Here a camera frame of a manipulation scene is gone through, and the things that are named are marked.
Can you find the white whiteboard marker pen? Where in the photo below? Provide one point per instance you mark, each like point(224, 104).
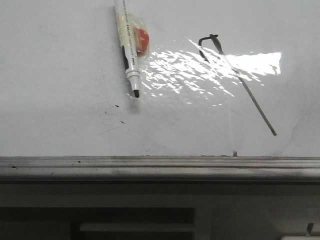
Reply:
point(127, 40)

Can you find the red magnet taped to marker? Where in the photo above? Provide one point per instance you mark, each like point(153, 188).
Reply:
point(142, 41)

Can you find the aluminium whiteboard marker tray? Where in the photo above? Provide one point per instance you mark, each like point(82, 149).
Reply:
point(160, 168)

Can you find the grey whiteboard stand frame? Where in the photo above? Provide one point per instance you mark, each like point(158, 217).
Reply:
point(217, 211)

